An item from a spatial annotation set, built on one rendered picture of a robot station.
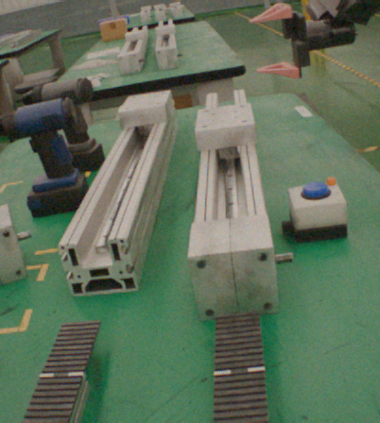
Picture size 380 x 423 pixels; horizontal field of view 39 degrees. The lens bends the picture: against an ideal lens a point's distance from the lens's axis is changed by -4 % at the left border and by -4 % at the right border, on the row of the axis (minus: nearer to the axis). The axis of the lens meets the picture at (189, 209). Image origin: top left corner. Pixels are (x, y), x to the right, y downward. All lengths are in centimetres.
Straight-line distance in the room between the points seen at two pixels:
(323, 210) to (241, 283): 21
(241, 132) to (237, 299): 42
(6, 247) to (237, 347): 43
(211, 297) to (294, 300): 11
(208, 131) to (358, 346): 53
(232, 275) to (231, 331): 8
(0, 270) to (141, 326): 28
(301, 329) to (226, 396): 16
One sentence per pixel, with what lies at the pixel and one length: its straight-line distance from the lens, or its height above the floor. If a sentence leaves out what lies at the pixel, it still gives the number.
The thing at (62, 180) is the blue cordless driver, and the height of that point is 84.
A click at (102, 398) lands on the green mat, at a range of 62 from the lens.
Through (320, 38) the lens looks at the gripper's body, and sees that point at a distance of 108.
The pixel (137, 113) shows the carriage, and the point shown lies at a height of 89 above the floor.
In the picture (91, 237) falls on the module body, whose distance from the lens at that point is 84.
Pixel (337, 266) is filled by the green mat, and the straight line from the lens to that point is 78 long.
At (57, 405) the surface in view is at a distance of 58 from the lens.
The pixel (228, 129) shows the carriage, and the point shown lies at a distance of 101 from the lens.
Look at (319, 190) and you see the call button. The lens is 83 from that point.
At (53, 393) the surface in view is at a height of 81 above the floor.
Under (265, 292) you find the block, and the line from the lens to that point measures 67.
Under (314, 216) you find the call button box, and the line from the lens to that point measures 82.
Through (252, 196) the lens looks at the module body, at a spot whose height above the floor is 86.
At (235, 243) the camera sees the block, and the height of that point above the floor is 87.
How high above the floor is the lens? 118
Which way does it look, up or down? 24 degrees down
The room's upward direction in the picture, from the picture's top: 10 degrees counter-clockwise
